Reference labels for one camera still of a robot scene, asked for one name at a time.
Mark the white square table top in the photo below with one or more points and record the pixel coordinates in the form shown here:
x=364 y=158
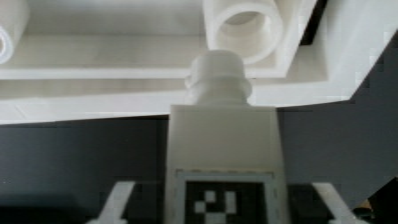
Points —
x=131 y=39

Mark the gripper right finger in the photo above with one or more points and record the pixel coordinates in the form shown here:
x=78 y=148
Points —
x=316 y=206

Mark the white L-shaped obstacle fence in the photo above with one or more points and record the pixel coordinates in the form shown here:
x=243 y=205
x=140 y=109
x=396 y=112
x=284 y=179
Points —
x=346 y=35

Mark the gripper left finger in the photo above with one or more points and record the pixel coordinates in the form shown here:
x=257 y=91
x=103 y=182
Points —
x=133 y=204

